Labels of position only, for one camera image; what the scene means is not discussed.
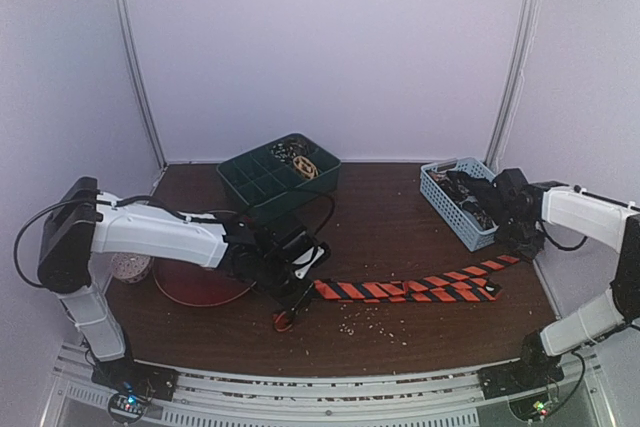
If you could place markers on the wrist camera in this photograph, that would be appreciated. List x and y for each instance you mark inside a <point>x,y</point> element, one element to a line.
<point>508,184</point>
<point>314,257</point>

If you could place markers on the red round tray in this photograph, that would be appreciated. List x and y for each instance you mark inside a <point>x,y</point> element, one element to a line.
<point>194,286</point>

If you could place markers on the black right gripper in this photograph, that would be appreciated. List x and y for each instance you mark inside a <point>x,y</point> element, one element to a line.
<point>481,196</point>

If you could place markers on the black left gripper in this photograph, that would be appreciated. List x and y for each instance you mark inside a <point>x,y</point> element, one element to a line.
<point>291,302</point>

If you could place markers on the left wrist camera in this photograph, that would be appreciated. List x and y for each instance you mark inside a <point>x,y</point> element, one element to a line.
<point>314,257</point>

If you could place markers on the plain black tie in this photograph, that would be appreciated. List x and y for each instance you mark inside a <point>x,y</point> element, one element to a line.
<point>487,196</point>

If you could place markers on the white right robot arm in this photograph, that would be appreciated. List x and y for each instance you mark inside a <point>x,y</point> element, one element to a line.
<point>598,238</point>

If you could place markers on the aluminium frame post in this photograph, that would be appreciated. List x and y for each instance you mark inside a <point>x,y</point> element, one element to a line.
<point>524,38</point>
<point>137,81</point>

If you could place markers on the dark green divided organizer box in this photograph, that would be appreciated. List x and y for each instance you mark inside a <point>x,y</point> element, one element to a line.
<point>264,188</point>

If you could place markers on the tan patterned rolled tie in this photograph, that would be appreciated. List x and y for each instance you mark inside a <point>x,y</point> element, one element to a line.
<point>305,167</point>

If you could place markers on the left aluminium frame post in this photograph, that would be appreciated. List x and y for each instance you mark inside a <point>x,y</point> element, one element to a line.
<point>137,81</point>

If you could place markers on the orange navy striped tie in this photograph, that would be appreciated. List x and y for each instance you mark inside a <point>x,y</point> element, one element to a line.
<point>470,284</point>

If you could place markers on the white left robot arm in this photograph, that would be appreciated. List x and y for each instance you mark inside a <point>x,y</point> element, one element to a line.
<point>89,221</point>

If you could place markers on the right aluminium frame post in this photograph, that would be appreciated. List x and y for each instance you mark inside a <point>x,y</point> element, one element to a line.
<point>524,38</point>

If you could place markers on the black white rolled tie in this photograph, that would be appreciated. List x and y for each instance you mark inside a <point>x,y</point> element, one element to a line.
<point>286,150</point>

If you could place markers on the light blue perforated basket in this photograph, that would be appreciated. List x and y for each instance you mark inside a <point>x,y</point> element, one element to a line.
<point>463,223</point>

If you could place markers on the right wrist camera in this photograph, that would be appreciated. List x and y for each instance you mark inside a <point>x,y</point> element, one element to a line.
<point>508,184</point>

